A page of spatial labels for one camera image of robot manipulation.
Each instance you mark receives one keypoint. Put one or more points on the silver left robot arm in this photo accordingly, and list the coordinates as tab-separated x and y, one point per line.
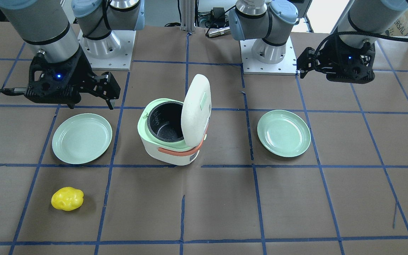
273	20

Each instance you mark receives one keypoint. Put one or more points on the white rice cooker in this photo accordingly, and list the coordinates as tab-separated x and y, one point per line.
173	131

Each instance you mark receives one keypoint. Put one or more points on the brown paper mat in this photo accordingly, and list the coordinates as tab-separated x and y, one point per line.
346	194

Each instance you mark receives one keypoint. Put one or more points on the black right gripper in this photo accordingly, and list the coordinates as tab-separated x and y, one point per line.
82	73

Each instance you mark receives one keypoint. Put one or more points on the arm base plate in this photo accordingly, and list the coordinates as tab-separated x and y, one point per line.
119	53
263	59

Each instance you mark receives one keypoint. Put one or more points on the green plate near left arm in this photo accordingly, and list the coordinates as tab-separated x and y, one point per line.
283	133

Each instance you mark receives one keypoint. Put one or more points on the yellow toy potato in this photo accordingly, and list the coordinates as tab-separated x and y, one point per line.
67	198

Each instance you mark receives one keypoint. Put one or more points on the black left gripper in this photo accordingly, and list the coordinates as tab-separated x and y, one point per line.
321	61

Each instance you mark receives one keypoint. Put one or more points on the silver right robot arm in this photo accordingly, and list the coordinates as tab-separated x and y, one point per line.
43	25

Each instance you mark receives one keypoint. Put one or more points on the green plate near right arm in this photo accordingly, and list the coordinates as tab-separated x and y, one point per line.
82	138

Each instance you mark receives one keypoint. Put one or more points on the aluminium frame post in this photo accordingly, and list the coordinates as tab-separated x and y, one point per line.
188	11

